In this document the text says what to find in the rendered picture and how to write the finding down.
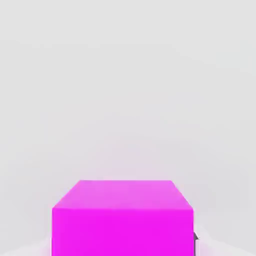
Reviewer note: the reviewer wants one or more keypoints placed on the small magenta cube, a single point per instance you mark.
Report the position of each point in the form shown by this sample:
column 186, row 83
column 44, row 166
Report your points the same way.
column 122, row 230

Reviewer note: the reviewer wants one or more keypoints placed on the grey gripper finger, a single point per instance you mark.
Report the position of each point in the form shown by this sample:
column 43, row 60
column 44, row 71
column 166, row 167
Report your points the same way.
column 196, row 245

